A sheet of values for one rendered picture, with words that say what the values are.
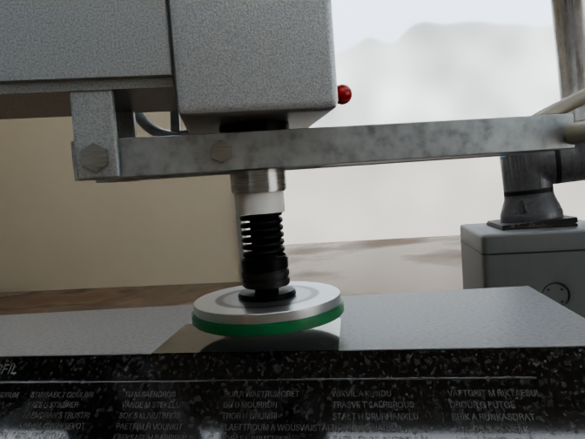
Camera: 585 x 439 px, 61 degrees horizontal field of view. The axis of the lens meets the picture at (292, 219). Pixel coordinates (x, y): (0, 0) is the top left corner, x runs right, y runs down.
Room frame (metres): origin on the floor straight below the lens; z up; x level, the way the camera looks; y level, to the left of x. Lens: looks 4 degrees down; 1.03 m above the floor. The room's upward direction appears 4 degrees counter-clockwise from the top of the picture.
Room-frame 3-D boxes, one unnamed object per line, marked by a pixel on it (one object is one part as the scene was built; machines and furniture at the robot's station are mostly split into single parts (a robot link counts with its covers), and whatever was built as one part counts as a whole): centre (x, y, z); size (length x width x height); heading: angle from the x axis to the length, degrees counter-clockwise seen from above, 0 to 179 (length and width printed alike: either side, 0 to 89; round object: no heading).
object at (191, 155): (0.74, -0.06, 1.08); 0.69 x 0.19 x 0.05; 98
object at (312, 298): (0.72, 0.04, 0.87); 0.21 x 0.21 x 0.01
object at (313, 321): (0.72, 0.04, 0.87); 0.22 x 0.22 x 0.04
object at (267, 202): (0.72, 0.04, 1.01); 0.07 x 0.07 x 0.04
